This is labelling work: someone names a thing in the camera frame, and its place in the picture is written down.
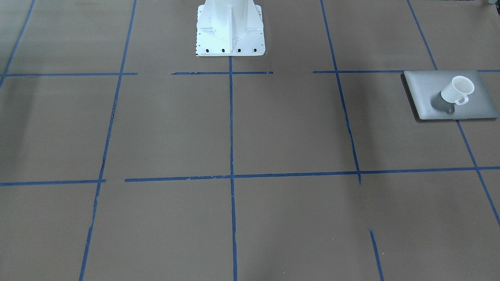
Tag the white ceramic cup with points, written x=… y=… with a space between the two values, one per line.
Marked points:
x=458 y=90

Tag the grey closed laptop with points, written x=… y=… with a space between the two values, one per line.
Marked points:
x=424 y=88

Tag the blue tape grid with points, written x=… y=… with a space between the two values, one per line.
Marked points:
x=125 y=157

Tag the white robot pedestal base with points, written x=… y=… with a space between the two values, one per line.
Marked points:
x=229 y=28

